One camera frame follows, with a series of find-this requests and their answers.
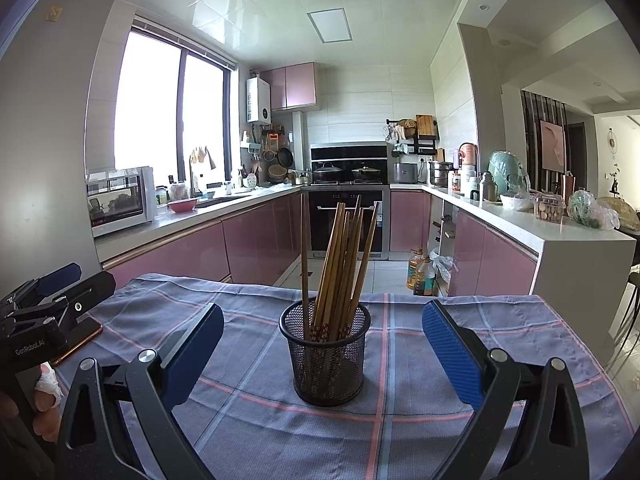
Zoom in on black integrated stove oven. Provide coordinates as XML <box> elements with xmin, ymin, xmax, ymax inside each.
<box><xmin>308</xmin><ymin>142</ymin><xmax>392</xmax><ymax>261</ymax></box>

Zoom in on woven straw item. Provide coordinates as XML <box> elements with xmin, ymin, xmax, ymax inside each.
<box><xmin>597</xmin><ymin>195</ymin><xmax>640</xmax><ymax>231</ymax></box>

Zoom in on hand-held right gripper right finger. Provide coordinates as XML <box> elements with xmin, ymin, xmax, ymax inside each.
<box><xmin>421</xmin><ymin>300</ymin><xmax>592</xmax><ymax>480</ymax></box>

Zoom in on square ceiling light panel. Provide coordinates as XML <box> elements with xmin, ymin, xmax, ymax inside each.
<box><xmin>306</xmin><ymin>7</ymin><xmax>353</xmax><ymax>43</ymax></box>

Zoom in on white bowl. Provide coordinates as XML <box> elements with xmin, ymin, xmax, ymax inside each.
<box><xmin>500</xmin><ymin>194</ymin><xmax>536</xmax><ymax>212</ymax></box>

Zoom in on pink kitchen base cabinets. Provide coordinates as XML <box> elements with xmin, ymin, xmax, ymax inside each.
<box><xmin>390</xmin><ymin>190</ymin><xmax>541</xmax><ymax>298</ymax></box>
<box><xmin>102</xmin><ymin>190</ymin><xmax>311</xmax><ymax>288</ymax></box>

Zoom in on white countertop oven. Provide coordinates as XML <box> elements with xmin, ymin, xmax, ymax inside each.
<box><xmin>86</xmin><ymin>166</ymin><xmax>157</xmax><ymax>238</ymax></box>

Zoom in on large yellow oil bottle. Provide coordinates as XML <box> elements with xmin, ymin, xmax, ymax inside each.
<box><xmin>406</xmin><ymin>249</ymin><xmax>431</xmax><ymax>293</ymax></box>

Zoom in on black mesh utensil holder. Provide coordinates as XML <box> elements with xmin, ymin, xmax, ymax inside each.
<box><xmin>278</xmin><ymin>300</ymin><xmax>372</xmax><ymax>407</ymax></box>

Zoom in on blue plaid tablecloth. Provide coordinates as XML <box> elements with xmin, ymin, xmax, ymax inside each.
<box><xmin>50</xmin><ymin>272</ymin><xmax>636</xmax><ymax>480</ymax></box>

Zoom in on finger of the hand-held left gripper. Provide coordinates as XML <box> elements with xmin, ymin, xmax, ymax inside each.
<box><xmin>0</xmin><ymin>261</ymin><xmax>83</xmax><ymax>317</ymax></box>
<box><xmin>47</xmin><ymin>270</ymin><xmax>117</xmax><ymax>334</ymax></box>

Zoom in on dark smartphone copper edge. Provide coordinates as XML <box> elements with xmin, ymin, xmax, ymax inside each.
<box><xmin>50</xmin><ymin>321</ymin><xmax>104</xmax><ymax>367</ymax></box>

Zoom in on person's left hand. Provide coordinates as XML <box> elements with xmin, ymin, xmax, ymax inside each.
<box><xmin>34</xmin><ymin>364</ymin><xmax>65</xmax><ymax>442</ymax></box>

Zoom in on hanging beige cloth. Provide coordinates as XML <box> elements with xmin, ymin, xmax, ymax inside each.
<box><xmin>190</xmin><ymin>146</ymin><xmax>217</xmax><ymax>171</ymax></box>

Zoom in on dark slatted room divider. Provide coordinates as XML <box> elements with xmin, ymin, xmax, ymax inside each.
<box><xmin>521</xmin><ymin>90</ymin><xmax>568</xmax><ymax>196</ymax></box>

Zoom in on small oil bottle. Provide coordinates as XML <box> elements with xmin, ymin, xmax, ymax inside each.
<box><xmin>419</xmin><ymin>257</ymin><xmax>437</xmax><ymax>297</ymax></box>

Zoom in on steel steamer pot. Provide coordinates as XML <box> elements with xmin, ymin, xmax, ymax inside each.
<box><xmin>428</xmin><ymin>161</ymin><xmax>455</xmax><ymax>188</ymax></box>

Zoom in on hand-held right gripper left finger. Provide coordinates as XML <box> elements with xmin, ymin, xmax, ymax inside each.
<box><xmin>55</xmin><ymin>302</ymin><xmax>226</xmax><ymax>480</ymax></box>

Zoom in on bunch of wooden chopsticks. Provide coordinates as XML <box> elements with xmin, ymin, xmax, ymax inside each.
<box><xmin>300</xmin><ymin>195</ymin><xmax>379</xmax><ymax>396</ymax></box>

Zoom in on framed wall picture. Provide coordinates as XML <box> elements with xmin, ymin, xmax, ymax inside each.
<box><xmin>539</xmin><ymin>120</ymin><xmax>567</xmax><ymax>173</ymax></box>

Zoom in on black wall rack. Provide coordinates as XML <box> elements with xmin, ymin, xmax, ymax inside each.
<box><xmin>385</xmin><ymin>115</ymin><xmax>441</xmax><ymax>157</ymax></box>

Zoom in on kitchen window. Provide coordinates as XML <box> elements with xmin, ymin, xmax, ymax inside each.
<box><xmin>114</xmin><ymin>17</ymin><xmax>236</xmax><ymax>186</ymax></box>

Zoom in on white wall water heater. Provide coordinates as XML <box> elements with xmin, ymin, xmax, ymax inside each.
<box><xmin>246</xmin><ymin>77</ymin><xmax>272</xmax><ymax>123</ymax></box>

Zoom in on mint green air fryer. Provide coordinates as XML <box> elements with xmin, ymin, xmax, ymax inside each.
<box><xmin>488</xmin><ymin>151</ymin><xmax>528</xmax><ymax>198</ymax></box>

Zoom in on clear plastic egg box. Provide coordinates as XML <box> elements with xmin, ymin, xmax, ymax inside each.
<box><xmin>532</xmin><ymin>195</ymin><xmax>566</xmax><ymax>223</ymax></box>

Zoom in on white plastic bag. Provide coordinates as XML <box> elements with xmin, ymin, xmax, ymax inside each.
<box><xmin>430</xmin><ymin>252</ymin><xmax>455</xmax><ymax>286</ymax></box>

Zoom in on white kitchen countertop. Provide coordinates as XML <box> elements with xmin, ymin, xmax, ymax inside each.
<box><xmin>92</xmin><ymin>182</ymin><xmax>638</xmax><ymax>361</ymax></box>

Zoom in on pink wall cabinet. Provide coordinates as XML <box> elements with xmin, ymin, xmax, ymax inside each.
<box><xmin>261</xmin><ymin>62</ymin><xmax>318</xmax><ymax>111</ymax></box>

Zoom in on grey refrigerator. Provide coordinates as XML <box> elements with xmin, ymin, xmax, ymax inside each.
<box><xmin>0</xmin><ymin>0</ymin><xmax>128</xmax><ymax>306</ymax></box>

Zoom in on pink electric kettle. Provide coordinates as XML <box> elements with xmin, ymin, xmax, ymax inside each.
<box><xmin>457</xmin><ymin>142</ymin><xmax>479</xmax><ymax>181</ymax></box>

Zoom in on plastic bag of greens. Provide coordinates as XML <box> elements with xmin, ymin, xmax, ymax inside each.
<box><xmin>567</xmin><ymin>190</ymin><xmax>621</xmax><ymax>232</ymax></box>

